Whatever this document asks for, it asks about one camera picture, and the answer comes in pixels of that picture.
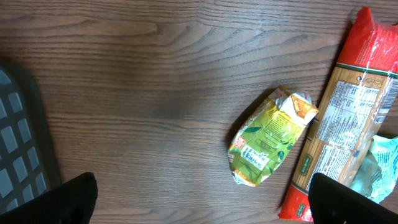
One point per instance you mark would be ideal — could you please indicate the orange spaghetti package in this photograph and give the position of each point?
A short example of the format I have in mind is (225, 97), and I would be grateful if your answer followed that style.
(359, 95)

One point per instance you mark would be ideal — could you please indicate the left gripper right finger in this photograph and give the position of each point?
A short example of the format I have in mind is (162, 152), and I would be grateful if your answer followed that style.
(332, 202)

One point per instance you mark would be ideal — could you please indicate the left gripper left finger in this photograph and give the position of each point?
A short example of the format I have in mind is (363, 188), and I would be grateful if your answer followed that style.
(72, 202)

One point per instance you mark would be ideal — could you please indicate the grey plastic shopping basket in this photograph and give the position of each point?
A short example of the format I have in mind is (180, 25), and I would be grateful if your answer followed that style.
(29, 166)

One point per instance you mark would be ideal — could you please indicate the green tea packet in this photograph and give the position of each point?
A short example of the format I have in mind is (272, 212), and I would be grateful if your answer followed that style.
(265, 139)

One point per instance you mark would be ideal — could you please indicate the teal wet wipes pack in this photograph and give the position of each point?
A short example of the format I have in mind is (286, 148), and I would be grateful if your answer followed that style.
(377, 175)

